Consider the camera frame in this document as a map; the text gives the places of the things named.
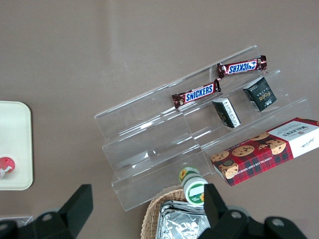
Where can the clear acrylic step stand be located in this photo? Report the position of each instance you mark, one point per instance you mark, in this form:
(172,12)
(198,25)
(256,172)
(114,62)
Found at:
(149,139)

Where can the clear acrylic bottle rack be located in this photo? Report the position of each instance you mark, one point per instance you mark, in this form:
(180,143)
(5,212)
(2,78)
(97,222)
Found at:
(17,218)

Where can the oval wicker basket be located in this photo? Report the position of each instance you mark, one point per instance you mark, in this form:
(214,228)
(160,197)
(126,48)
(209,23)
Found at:
(154,211)

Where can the red tartan Walkers cookie box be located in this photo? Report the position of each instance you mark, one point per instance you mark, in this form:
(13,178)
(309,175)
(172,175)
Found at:
(266,149)

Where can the brown Snickers bar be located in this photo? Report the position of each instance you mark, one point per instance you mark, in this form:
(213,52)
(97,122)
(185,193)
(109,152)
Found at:
(241,66)
(197,93)

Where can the green white yogurt cup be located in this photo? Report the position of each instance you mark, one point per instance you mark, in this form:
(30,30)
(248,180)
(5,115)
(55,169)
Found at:
(193,185)

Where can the dark small box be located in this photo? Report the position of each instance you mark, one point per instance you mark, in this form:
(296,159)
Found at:
(226,112)
(260,94)

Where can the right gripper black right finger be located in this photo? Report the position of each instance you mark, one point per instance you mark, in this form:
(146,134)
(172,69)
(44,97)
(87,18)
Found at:
(214,206)

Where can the aluminium foil tray stack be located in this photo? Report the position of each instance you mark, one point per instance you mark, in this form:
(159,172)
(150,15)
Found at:
(179,221)

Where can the beige plastic serving tray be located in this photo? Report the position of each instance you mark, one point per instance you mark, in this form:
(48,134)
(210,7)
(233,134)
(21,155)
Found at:
(15,144)

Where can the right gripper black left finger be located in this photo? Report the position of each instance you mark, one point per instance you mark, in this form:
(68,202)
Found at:
(74,206)

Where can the red white lidded cup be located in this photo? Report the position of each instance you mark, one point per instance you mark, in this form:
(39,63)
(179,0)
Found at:
(6,166)

